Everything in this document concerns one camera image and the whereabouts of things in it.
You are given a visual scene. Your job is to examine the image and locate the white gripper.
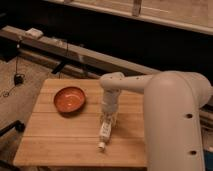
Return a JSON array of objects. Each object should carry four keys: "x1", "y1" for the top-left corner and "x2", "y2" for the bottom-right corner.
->
[{"x1": 100, "y1": 90, "x2": 121, "y2": 128}]

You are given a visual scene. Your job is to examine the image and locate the white plastic bottle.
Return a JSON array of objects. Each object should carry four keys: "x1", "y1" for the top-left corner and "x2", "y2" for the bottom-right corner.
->
[{"x1": 98, "y1": 118, "x2": 112, "y2": 152}]

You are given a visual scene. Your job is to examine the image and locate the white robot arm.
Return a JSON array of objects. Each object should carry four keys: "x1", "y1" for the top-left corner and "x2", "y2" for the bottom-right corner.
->
[{"x1": 100, "y1": 71, "x2": 213, "y2": 171}]

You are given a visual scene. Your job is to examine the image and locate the orange ceramic bowl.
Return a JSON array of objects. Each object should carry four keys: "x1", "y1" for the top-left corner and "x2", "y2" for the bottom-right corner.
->
[{"x1": 53, "y1": 86, "x2": 86, "y2": 113}]

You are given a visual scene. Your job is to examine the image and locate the wooden board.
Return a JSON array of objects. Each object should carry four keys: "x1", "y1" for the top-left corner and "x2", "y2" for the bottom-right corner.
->
[{"x1": 14, "y1": 79, "x2": 146, "y2": 167}]

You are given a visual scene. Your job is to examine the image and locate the black chair leg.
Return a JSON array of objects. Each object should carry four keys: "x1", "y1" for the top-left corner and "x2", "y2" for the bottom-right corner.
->
[{"x1": 0, "y1": 120, "x2": 25, "y2": 137}]

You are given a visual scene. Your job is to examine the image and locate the long wooden beam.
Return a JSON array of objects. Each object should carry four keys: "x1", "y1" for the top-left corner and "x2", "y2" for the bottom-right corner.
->
[{"x1": 0, "y1": 26, "x2": 159, "y2": 75}]

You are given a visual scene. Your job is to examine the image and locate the small white block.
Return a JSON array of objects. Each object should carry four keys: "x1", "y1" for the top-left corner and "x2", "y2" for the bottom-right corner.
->
[{"x1": 26, "y1": 28, "x2": 43, "y2": 38}]

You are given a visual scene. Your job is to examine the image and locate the black cable with plug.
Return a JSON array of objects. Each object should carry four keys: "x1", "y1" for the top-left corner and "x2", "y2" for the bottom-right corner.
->
[{"x1": 0, "y1": 37, "x2": 26, "y2": 98}]

